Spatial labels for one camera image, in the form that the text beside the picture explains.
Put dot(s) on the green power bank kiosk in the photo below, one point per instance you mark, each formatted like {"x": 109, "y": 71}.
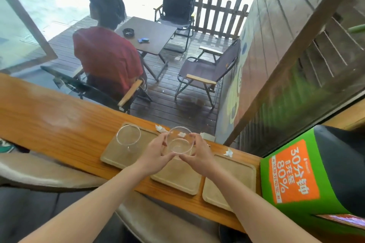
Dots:
{"x": 293, "y": 177}

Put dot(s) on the person's right thumb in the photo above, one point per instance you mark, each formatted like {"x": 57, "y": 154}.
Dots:
{"x": 186, "y": 159}

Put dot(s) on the beige cushioned stool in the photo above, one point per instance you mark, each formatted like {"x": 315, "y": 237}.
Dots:
{"x": 159, "y": 223}
{"x": 42, "y": 171}

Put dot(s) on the black ashtray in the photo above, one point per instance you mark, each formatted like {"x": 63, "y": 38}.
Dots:
{"x": 128, "y": 32}

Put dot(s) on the clear glass cup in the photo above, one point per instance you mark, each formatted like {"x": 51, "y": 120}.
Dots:
{"x": 179, "y": 144}
{"x": 129, "y": 136}

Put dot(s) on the black wood-armed folding chair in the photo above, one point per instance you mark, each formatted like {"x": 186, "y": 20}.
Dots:
{"x": 94, "y": 92}

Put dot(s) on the brown square folding table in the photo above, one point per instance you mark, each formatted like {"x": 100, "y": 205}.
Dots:
{"x": 148, "y": 33}

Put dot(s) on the green and white shoe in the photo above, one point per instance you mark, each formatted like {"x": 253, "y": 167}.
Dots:
{"x": 5, "y": 146}

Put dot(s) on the glass door with frame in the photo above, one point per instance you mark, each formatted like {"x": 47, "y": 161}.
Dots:
{"x": 25, "y": 23}

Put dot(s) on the small blue pack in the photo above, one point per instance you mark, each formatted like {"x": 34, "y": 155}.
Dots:
{"x": 143, "y": 40}

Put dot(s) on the person's right hand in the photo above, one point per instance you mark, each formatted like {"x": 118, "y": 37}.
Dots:
{"x": 204, "y": 160}

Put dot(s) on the person's left forearm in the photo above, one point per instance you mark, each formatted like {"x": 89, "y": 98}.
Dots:
{"x": 85, "y": 208}

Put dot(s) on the wooden serving tray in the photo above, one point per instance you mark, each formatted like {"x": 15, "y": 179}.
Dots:
{"x": 119, "y": 156}
{"x": 176, "y": 176}
{"x": 231, "y": 183}

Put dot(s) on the brown folding camp chair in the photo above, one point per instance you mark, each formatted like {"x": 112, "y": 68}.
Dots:
{"x": 208, "y": 70}

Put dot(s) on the crumpled white tissue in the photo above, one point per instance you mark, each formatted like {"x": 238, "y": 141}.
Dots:
{"x": 228, "y": 153}
{"x": 181, "y": 135}
{"x": 161, "y": 129}

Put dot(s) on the dark wooden picket fence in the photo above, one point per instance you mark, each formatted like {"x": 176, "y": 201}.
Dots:
{"x": 219, "y": 16}

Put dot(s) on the person's right forearm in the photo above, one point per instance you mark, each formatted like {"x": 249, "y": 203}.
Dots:
{"x": 251, "y": 208}

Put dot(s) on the person's left hand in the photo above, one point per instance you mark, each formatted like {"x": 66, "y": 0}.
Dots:
{"x": 151, "y": 158}

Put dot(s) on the black folding camp chair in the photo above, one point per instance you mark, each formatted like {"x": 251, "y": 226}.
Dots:
{"x": 178, "y": 3}

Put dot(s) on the person's left thumb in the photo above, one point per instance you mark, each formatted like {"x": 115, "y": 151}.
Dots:
{"x": 168, "y": 158}

